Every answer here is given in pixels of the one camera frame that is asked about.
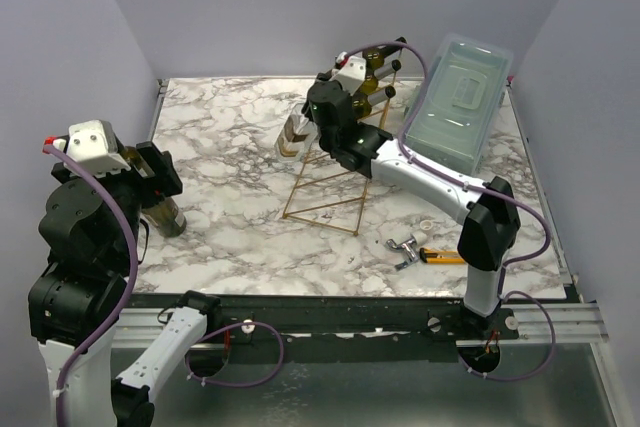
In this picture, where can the translucent green plastic toolbox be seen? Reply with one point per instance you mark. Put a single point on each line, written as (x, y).
(465, 88)

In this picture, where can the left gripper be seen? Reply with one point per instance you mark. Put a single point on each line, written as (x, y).
(166, 174)

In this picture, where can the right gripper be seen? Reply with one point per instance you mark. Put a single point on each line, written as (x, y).
(322, 94)

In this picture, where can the gold wire wine rack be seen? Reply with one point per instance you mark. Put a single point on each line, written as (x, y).
(326, 194)

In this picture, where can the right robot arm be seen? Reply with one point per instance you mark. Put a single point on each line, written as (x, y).
(485, 210)

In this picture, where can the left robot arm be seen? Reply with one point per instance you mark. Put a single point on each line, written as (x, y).
(91, 226)

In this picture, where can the clear glass bottle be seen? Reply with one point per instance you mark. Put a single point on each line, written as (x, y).
(296, 136)

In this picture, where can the white plastic pipe fitting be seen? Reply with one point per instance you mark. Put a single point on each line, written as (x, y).
(421, 235)

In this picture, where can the aluminium frame rail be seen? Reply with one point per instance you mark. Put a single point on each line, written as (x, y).
(137, 328)

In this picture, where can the rear dark wine bottle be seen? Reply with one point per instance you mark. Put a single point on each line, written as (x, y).
(166, 217)

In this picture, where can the wine bottle brown label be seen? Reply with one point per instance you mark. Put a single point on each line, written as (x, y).
(374, 76)

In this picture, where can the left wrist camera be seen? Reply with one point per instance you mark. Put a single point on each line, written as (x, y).
(94, 146)

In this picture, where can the wine bottle white label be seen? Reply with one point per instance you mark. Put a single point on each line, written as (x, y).
(376, 56)

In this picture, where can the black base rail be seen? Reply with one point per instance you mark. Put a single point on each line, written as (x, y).
(355, 329)

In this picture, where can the yellow utility knife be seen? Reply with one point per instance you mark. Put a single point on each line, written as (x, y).
(429, 256)

